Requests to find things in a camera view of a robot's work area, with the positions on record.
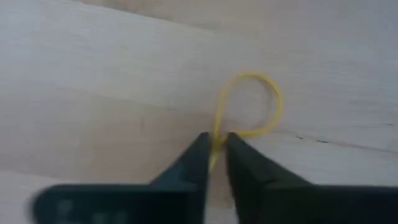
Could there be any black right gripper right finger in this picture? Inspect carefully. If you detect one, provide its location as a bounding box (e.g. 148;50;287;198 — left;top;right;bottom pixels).
226;133;398;224

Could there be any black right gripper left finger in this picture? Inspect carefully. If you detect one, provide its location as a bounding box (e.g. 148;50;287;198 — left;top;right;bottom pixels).
30;133;213;224

